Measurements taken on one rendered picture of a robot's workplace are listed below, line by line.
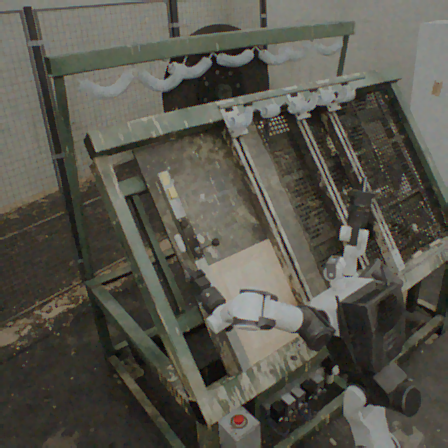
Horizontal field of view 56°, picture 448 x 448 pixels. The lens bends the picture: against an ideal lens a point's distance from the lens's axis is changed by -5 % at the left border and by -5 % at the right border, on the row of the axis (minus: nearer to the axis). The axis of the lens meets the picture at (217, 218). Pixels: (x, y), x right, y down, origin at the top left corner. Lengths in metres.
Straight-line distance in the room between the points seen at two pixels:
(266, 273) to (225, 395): 0.60
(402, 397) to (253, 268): 0.85
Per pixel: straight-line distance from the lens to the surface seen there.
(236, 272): 2.03
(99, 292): 2.81
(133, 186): 1.99
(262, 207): 2.12
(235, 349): 1.98
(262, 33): 2.82
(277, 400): 2.08
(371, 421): 1.99
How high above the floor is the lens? 2.36
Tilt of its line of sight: 27 degrees down
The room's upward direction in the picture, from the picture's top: 4 degrees counter-clockwise
